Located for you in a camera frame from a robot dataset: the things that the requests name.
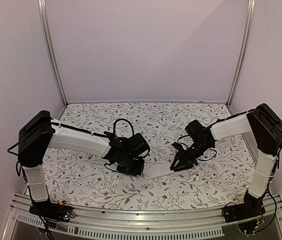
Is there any white remote control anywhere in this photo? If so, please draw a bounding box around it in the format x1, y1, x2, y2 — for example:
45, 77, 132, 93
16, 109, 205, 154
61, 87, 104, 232
142, 164, 174, 180

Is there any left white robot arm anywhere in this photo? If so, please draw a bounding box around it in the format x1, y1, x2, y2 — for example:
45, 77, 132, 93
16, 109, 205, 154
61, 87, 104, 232
8, 110, 150, 217

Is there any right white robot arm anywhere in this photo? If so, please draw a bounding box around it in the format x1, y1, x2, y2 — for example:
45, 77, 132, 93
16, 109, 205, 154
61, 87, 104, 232
170, 103, 282, 218

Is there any floral patterned table mat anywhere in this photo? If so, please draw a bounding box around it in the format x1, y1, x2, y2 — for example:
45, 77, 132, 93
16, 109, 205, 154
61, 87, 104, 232
42, 103, 255, 211

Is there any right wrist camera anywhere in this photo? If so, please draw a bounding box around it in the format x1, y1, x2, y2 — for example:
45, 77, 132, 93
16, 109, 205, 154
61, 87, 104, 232
172, 142, 185, 153

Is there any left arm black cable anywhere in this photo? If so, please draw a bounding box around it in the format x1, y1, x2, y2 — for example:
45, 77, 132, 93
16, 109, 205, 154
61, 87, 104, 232
112, 118, 135, 137

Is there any front aluminium rail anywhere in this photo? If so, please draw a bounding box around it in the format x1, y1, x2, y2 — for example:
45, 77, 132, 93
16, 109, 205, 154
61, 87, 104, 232
5, 192, 282, 240

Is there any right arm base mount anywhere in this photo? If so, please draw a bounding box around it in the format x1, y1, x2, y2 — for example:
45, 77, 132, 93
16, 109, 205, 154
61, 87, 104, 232
221, 198, 265, 223

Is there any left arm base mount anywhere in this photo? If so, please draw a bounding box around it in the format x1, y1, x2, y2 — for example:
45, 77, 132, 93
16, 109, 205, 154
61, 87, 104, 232
29, 199, 76, 222

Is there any right aluminium frame post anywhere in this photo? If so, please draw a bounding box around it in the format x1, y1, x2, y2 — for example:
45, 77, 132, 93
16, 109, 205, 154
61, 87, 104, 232
226, 0, 255, 106

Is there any aluminium frame post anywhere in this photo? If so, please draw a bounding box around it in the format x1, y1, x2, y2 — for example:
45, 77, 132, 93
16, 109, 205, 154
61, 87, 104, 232
38, 0, 68, 107
226, 0, 255, 106

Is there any left aluminium frame post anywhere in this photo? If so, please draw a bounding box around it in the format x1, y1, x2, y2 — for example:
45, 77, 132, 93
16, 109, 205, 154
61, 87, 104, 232
38, 0, 68, 107

